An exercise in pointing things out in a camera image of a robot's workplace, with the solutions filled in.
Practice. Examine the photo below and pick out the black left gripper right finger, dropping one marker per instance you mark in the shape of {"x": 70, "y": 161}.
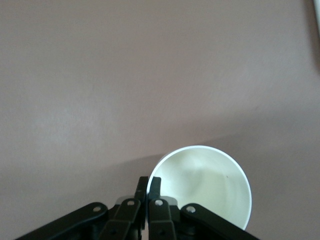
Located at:
{"x": 162, "y": 220}

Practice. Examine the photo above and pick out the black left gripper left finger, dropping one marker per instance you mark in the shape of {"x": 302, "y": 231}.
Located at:
{"x": 125, "y": 220}

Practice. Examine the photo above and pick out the cream bear print tray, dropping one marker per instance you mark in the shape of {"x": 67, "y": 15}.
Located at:
{"x": 317, "y": 25}

